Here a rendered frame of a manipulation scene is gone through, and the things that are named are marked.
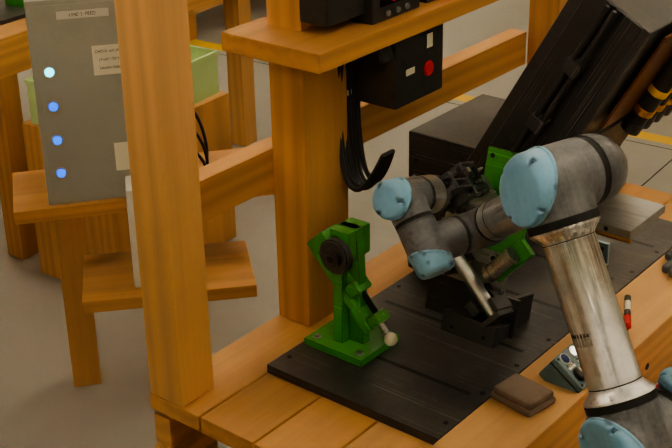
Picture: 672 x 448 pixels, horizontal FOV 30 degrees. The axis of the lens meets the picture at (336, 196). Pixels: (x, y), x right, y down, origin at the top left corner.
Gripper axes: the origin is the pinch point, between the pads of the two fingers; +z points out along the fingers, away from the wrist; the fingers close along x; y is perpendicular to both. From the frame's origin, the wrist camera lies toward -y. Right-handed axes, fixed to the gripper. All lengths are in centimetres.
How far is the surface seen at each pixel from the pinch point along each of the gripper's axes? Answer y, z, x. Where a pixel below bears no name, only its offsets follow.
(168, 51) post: -3, -66, 35
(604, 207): 12.7, 21.2, -13.3
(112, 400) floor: -182, 48, 26
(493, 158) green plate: 5.5, 2.4, 4.5
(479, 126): -2.0, 18.2, 16.5
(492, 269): -5.4, -1.0, -15.2
